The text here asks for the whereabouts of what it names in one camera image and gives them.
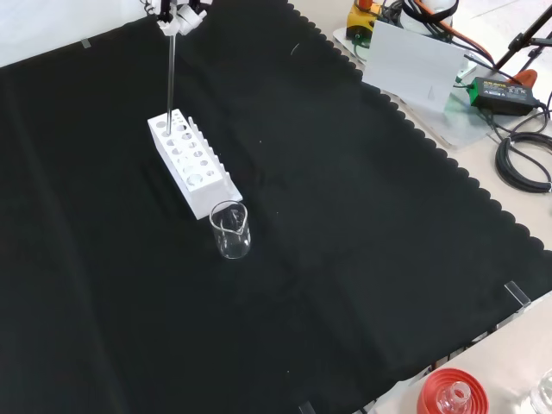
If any clear glass vessel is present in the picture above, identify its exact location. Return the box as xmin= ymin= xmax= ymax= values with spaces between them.
xmin=530 ymin=370 xmax=552 ymax=414

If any orange tripod foot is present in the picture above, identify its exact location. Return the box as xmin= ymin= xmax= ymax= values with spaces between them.
xmin=515 ymin=68 xmax=538 ymax=88

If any black power adapter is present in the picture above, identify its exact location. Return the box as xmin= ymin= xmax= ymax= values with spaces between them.
xmin=468 ymin=76 xmax=541 ymax=116

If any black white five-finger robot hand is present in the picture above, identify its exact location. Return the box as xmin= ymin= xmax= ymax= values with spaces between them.
xmin=144 ymin=0 xmax=212 ymax=38

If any pale board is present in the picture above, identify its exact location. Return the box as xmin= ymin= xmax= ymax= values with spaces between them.
xmin=361 ymin=20 xmax=471 ymax=114

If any white test tube rack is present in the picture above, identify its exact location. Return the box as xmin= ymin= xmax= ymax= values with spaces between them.
xmin=147 ymin=110 xmax=243 ymax=221

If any coiled black cable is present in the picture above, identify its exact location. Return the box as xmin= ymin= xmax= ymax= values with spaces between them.
xmin=494 ymin=132 xmax=552 ymax=194

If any small clear glass flask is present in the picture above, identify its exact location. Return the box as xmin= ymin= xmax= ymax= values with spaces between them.
xmin=436 ymin=381 xmax=472 ymax=414

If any yellow stop button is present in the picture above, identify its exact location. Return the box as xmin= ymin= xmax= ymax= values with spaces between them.
xmin=348 ymin=0 xmax=383 ymax=42

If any black bench cloth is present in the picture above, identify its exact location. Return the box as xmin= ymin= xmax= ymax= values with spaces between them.
xmin=0 ymin=0 xmax=552 ymax=414

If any red ribbed funnel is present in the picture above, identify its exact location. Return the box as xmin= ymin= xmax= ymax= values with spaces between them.
xmin=416 ymin=367 xmax=491 ymax=414

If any metal base plate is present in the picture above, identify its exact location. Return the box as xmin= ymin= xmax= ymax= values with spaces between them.
xmin=331 ymin=25 xmax=501 ymax=150

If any clear glass beaker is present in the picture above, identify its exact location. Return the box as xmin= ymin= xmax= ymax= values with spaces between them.
xmin=209 ymin=200 xmax=252 ymax=260

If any orange cable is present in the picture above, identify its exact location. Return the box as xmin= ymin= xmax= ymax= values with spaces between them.
xmin=430 ymin=15 xmax=521 ymax=83

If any black tripod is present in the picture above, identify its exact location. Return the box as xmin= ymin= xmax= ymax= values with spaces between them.
xmin=493 ymin=3 xmax=552 ymax=74

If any clear glass rod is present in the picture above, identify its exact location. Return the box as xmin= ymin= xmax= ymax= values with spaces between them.
xmin=166 ymin=33 xmax=177 ymax=135

